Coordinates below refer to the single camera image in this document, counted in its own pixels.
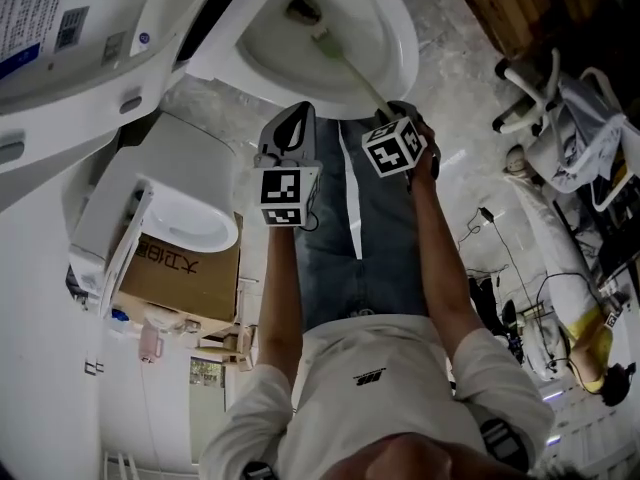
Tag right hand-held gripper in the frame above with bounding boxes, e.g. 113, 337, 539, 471
361, 100, 441, 179

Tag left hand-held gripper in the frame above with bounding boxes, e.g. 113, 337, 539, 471
252, 101, 324, 229

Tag white smart toilet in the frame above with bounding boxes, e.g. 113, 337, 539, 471
0, 0, 420, 214

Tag pale green toilet brush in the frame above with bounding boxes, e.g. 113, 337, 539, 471
308, 23, 399, 122

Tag person's left forearm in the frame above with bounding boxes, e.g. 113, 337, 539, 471
257, 225, 306, 374

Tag person's right forearm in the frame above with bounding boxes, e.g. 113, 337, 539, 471
409, 165, 489, 359

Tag compact white toilet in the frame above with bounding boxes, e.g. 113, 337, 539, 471
62, 112, 241, 314

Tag person's blue jeans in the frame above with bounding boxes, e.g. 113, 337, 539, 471
294, 117, 444, 332

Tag white office chair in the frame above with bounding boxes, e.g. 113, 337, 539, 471
492, 47, 640, 212

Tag dark wooden steps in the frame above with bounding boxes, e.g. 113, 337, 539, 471
439, 0, 601, 59

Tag brown cardboard box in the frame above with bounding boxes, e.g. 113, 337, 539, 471
117, 232, 244, 324

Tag grey clothing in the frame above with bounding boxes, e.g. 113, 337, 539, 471
549, 75, 636, 194

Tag long white wrapped bundle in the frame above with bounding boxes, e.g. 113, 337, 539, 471
504, 147, 601, 329

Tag wooden stool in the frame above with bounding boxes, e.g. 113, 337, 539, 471
194, 325, 259, 372

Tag pink bottle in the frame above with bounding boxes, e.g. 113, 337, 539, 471
139, 320, 164, 364

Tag person's white shirt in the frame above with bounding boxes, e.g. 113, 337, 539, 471
199, 315, 556, 480

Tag black arm strap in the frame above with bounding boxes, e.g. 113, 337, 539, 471
479, 417, 531, 472

